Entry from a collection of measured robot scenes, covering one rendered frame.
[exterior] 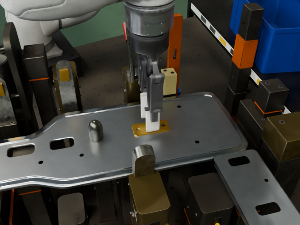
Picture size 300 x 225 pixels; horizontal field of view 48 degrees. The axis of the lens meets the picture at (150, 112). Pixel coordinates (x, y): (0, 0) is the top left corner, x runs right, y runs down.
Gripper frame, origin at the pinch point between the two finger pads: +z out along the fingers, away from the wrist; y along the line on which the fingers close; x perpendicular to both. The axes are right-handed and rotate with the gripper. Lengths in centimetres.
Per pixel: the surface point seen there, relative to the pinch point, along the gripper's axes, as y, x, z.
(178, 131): 2.7, 6.0, 4.8
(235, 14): -35, 37, -4
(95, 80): -68, -8, 35
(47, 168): 7.0, -23.3, 4.6
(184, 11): -286, 111, 105
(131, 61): -13.5, -1.2, -5.4
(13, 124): -10.4, -31.3, 5.6
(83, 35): -256, -4, 104
